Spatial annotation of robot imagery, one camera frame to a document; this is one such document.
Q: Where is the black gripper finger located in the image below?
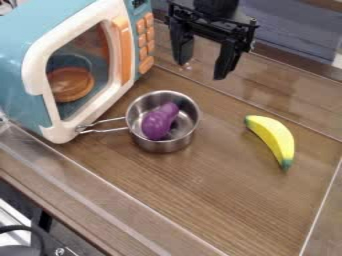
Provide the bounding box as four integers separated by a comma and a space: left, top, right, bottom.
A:
170, 17, 194, 66
214, 39, 242, 80

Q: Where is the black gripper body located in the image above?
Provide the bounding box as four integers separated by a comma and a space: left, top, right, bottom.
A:
166, 0, 259, 44

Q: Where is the yellow toy banana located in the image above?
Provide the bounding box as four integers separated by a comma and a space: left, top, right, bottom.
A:
245, 115, 295, 171

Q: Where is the silver metal pot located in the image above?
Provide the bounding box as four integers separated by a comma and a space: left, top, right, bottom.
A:
75, 90, 201, 153

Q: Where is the blue toy microwave oven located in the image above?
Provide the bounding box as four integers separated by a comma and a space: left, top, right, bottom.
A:
0, 0, 155, 144

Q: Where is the purple toy eggplant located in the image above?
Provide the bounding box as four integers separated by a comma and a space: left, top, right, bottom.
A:
142, 102, 179, 140

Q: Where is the black cable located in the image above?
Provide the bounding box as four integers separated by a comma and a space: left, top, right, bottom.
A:
0, 225, 51, 256

